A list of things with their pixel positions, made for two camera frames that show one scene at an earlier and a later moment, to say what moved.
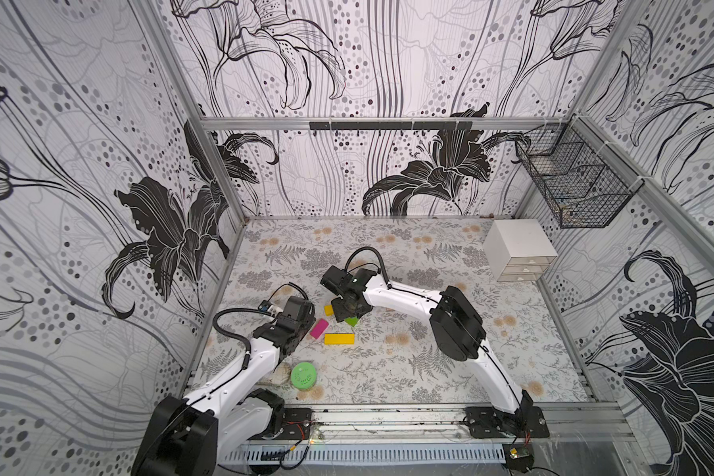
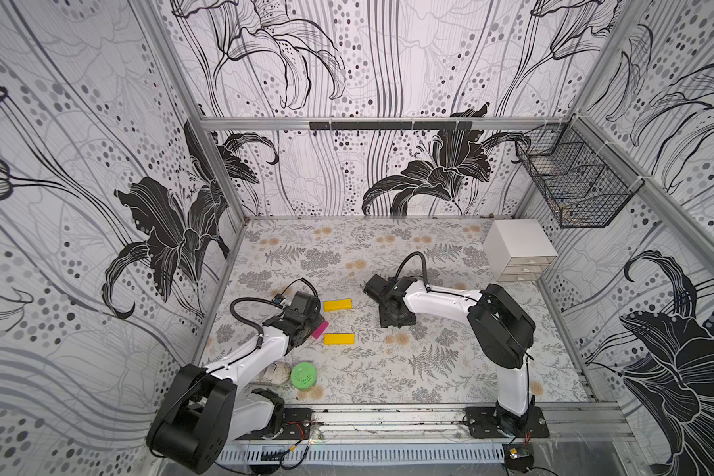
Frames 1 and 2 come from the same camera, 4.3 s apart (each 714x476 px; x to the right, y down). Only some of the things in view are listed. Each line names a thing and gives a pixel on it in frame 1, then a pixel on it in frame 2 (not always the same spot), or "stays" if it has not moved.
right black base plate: (487, 422) stays
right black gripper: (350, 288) to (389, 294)
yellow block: (339, 338) stays
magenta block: (319, 327) stays
